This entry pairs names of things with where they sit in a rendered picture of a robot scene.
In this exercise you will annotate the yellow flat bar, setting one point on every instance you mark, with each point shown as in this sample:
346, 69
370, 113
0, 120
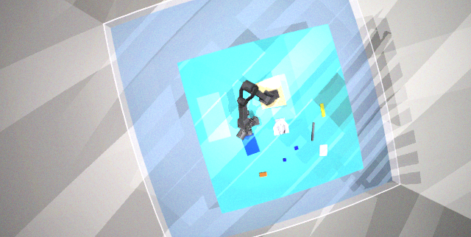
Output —
322, 109

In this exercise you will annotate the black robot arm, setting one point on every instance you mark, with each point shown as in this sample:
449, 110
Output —
266, 97

